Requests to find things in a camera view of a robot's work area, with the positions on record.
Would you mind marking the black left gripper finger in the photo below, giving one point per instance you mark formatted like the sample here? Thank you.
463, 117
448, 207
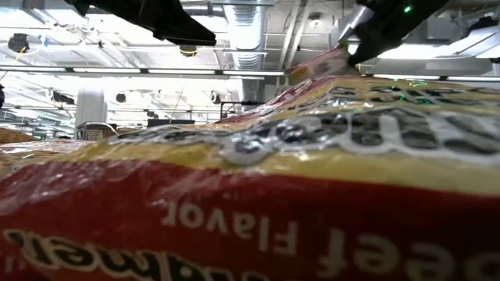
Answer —
176, 27

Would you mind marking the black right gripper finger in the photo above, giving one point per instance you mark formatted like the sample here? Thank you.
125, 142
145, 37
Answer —
367, 45

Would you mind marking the red yellow beef ramen packet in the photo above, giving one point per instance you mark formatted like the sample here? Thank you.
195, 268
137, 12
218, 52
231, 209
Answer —
250, 218

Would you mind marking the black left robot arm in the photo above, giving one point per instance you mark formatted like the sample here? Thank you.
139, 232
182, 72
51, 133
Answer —
78, 4

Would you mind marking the black ceiling dome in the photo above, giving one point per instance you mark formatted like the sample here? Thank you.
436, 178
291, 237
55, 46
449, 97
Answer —
121, 97
188, 50
17, 42

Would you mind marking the long ceiling light bar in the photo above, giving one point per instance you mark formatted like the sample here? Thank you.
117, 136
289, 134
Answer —
176, 71

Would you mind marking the round ceiling fixture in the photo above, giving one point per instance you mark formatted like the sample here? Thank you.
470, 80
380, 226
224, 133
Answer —
315, 21

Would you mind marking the black monitor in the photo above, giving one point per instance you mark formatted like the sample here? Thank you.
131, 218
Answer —
170, 122

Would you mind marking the white column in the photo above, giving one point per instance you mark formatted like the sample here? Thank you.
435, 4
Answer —
90, 105

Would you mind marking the brown white sachet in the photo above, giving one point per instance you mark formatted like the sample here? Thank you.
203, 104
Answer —
95, 135

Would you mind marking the smooth silver ceiling duct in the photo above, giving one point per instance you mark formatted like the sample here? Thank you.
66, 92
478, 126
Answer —
353, 21

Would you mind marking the ribbed silver ceiling duct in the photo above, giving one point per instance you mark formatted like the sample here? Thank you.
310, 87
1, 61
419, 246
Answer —
246, 58

